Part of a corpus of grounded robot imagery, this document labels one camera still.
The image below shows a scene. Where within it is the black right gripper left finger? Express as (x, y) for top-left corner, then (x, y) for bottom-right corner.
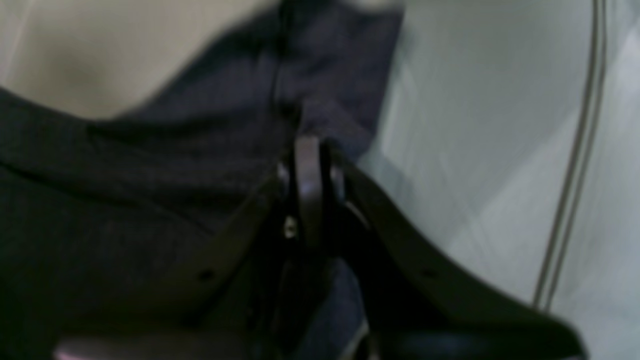
(52, 136), (323, 360)

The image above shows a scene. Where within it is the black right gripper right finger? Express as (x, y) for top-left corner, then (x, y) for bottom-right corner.
(322, 145), (588, 360)

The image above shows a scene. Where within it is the dark grey t-shirt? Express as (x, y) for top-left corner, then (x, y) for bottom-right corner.
(0, 0), (403, 360)

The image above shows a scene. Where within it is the light green tablecloth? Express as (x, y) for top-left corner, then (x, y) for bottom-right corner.
(1, 0), (639, 360)

